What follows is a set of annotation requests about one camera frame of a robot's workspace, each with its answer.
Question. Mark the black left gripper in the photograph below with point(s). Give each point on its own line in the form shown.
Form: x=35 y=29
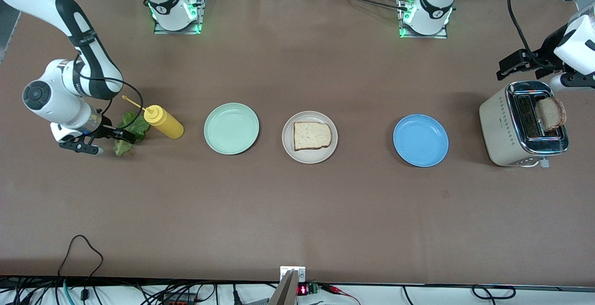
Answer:
x=547 y=54

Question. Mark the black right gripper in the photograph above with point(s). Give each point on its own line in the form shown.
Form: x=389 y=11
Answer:
x=105 y=129

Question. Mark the green lettuce leaf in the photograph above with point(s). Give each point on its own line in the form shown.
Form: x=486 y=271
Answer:
x=139 y=126

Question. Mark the yellow squeeze bottle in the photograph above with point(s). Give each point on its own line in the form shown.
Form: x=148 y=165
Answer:
x=165 y=126

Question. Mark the white bread slice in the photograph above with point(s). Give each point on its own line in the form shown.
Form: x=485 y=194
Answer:
x=551 y=113
x=312 y=136

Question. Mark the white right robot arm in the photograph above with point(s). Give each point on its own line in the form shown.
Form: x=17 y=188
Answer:
x=69 y=109

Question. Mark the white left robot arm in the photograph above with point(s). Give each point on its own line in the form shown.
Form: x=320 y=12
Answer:
x=432 y=3

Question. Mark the pale green plate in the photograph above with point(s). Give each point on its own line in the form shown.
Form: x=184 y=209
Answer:
x=231 y=130

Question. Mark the blue plate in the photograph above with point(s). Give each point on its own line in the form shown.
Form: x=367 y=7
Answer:
x=420 y=142

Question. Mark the beige plate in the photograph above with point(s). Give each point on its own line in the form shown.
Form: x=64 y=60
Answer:
x=309 y=157

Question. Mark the beige chrome two-slot toaster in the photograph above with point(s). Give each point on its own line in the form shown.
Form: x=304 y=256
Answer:
x=499 y=133

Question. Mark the grey metal pole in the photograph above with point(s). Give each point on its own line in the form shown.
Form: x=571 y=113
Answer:
x=286 y=291

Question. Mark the red digit display module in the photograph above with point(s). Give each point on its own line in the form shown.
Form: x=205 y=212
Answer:
x=303 y=290

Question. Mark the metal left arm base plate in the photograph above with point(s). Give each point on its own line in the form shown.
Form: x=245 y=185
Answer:
x=441 y=36

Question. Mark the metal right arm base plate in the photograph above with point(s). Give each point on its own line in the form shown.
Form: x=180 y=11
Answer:
x=202 y=3

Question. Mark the small metal mounting bracket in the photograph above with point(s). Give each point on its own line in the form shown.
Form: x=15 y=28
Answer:
x=301 y=272

